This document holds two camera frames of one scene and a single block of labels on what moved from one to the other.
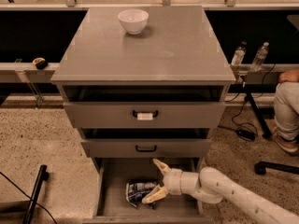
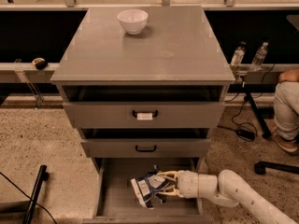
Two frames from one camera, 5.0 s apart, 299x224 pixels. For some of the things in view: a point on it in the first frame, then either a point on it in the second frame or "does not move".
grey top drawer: x=144 y=106 does not move
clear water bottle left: x=239 y=53 does not move
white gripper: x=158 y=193 to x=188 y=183
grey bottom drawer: x=111 y=205 does not move
